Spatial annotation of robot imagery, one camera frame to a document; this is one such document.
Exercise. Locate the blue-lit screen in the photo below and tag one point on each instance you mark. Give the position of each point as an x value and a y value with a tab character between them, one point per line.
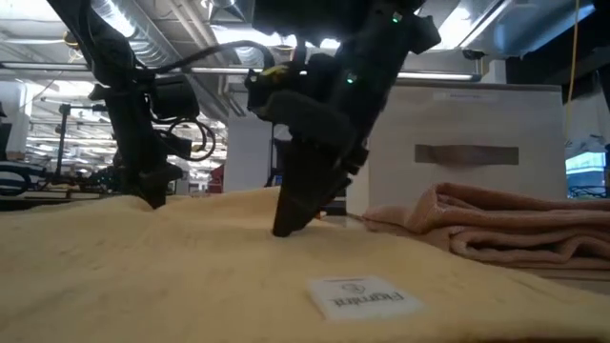
586	164

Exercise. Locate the black ceiling device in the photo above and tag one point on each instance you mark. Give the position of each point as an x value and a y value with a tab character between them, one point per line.
70	40

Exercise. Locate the small white tag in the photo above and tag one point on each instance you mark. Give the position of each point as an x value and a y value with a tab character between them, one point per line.
364	297

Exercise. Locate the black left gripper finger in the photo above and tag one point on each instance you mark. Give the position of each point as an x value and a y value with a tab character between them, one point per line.
155	186

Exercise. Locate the pink checked towel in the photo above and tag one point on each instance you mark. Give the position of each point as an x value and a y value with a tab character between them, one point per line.
500	228

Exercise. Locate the beige fabric storage box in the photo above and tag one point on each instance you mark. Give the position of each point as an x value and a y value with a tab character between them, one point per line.
476	124

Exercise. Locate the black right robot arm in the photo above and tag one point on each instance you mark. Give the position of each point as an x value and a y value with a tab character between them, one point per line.
376	57

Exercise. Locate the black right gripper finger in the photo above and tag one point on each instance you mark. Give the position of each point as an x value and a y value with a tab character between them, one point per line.
295	190
329	186

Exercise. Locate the red background object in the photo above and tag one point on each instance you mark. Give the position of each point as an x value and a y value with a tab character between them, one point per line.
217	180

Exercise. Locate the black background camera rig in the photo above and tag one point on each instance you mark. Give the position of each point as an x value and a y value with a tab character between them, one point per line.
62	143

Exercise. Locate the yellow towel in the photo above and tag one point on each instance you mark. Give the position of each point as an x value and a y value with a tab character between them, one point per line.
190	267

